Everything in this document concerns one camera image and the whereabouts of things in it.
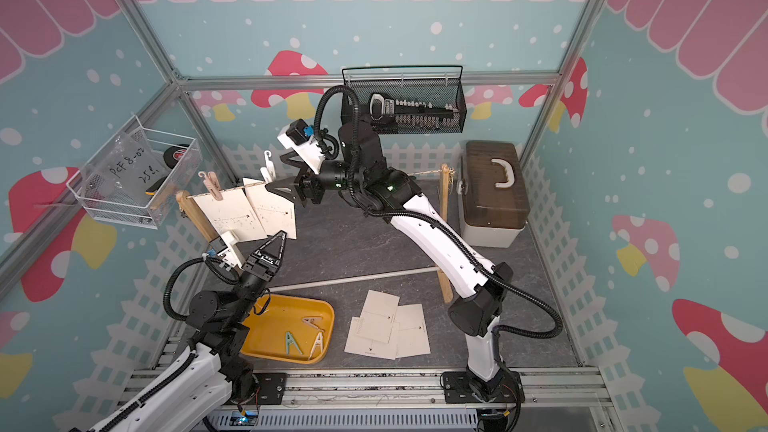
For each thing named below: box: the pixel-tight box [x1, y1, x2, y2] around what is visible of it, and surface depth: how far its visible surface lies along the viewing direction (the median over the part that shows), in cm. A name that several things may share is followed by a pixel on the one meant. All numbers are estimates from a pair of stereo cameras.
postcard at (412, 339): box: [396, 303, 431, 358], surface depth 85 cm
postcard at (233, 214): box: [192, 188, 268, 239], surface depth 63 cm
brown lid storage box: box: [456, 140, 530, 248], surface depth 96 cm
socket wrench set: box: [369, 92, 460, 131], surface depth 91 cm
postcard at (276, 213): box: [243, 178, 297, 239], surface depth 63 cm
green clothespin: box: [286, 331, 303, 356], surface depth 83 cm
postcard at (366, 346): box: [344, 316, 400, 360], surface depth 83 cm
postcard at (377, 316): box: [355, 289, 400, 344], surface depth 87 cm
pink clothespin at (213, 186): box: [203, 171, 224, 201], surface depth 57 cm
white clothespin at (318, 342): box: [308, 332, 324, 360], surface depth 82 cm
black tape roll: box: [163, 146, 188, 169], surface depth 82 cm
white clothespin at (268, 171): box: [260, 150, 276, 183], surface depth 57 cm
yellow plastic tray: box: [240, 294, 335, 364], surface depth 84 cm
